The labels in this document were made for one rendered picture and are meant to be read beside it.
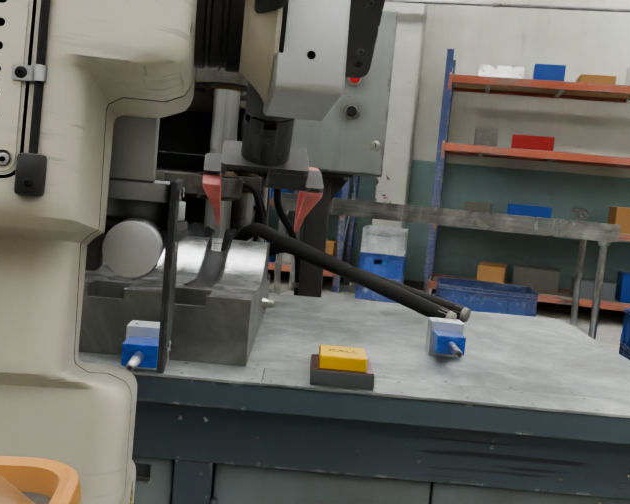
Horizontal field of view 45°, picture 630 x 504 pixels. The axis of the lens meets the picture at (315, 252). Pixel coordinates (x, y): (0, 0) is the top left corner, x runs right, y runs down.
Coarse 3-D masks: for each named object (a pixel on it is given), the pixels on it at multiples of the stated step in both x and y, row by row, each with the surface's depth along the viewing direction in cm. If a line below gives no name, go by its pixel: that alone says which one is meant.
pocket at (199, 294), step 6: (180, 288) 104; (186, 288) 104; (180, 294) 104; (186, 294) 104; (192, 294) 104; (198, 294) 104; (204, 294) 104; (174, 300) 104; (180, 300) 104; (186, 300) 104; (192, 300) 104; (198, 300) 104; (204, 300) 104; (204, 306) 100
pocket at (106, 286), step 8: (96, 280) 104; (88, 288) 99; (96, 288) 104; (104, 288) 104; (112, 288) 104; (120, 288) 104; (88, 296) 99; (96, 296) 100; (104, 296) 104; (112, 296) 104; (120, 296) 104
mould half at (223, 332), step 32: (192, 256) 125; (256, 256) 126; (128, 288) 99; (160, 288) 102; (192, 288) 104; (224, 288) 107; (256, 288) 112; (96, 320) 99; (128, 320) 100; (192, 320) 100; (224, 320) 100; (256, 320) 115; (96, 352) 100; (192, 352) 100; (224, 352) 100
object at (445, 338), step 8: (432, 320) 117; (440, 320) 117; (448, 320) 118; (456, 320) 119; (432, 328) 116; (440, 328) 116; (448, 328) 116; (456, 328) 116; (432, 336) 116; (440, 336) 112; (448, 336) 112; (456, 336) 113; (464, 336) 113; (432, 344) 116; (440, 344) 112; (448, 344) 112; (456, 344) 112; (464, 344) 112; (432, 352) 117; (440, 352) 113; (448, 352) 113; (456, 352) 109; (464, 352) 113
